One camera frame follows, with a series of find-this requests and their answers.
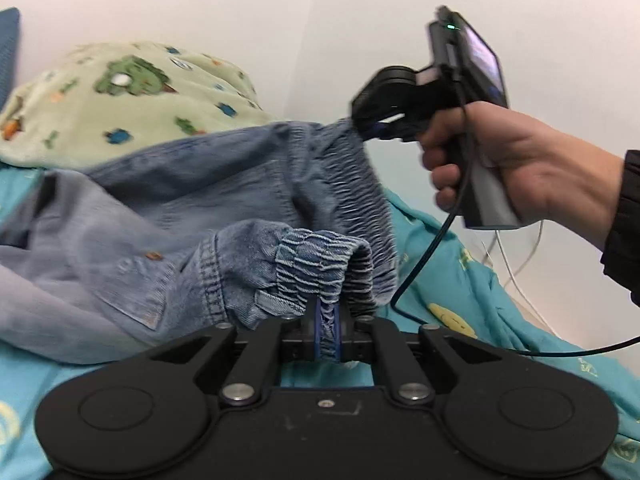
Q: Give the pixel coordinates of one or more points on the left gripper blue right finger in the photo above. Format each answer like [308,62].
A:
[344,333]

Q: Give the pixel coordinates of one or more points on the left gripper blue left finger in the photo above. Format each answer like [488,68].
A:
[310,330]

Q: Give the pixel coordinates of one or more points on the blue denim jeans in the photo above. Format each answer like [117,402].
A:
[236,226]

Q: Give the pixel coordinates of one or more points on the black sleeve forearm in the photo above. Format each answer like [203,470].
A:
[621,259]

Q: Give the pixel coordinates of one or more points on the person's right hand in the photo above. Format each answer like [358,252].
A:
[548,174]

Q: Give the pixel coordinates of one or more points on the green cartoon fleece blanket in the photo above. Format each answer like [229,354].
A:
[110,99]

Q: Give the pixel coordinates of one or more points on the blue covered chair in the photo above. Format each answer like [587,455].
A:
[9,36]

